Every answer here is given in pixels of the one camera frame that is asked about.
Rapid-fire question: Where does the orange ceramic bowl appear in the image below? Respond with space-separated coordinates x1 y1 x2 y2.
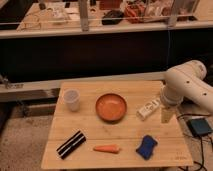
95 93 127 122

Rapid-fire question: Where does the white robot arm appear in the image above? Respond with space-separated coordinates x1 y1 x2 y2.
160 60 213 123

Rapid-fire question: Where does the white rectangular box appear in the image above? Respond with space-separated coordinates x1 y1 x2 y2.
137 98 161 121

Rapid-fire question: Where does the blue sponge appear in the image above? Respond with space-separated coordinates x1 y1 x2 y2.
136 135 158 160

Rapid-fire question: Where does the dark power box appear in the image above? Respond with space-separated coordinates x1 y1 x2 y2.
187 118 213 137

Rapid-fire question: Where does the orange carrot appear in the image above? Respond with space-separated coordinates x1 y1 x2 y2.
93 144 120 154

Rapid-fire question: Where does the wooden table board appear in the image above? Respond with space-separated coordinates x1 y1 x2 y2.
41 81 193 169

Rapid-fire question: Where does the black striped case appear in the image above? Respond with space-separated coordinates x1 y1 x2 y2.
57 131 86 159

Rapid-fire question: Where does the translucent plastic cup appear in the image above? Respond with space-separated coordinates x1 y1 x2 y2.
63 89 80 112

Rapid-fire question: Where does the orange object on shelf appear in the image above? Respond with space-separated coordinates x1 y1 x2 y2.
124 4 145 23

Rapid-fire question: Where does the black bag on shelf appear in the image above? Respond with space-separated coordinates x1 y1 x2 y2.
102 10 124 25

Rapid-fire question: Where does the black cable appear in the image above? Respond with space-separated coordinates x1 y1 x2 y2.
176 113 213 171

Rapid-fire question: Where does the metal rail beam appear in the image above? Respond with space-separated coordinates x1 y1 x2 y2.
0 72 164 102

